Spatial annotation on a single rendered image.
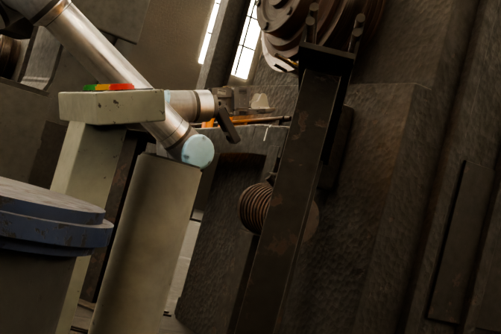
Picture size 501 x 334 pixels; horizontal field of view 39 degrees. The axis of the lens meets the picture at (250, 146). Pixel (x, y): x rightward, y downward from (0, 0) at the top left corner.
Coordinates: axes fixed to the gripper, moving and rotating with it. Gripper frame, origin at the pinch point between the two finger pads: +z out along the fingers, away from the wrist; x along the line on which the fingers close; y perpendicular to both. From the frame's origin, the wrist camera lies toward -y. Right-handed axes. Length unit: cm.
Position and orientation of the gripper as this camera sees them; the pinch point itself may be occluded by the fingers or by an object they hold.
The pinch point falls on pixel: (271, 111)
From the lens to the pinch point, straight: 208.7
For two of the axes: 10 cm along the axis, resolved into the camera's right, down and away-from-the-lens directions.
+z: 8.8, -0.5, 4.7
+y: -0.1, -10.0, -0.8
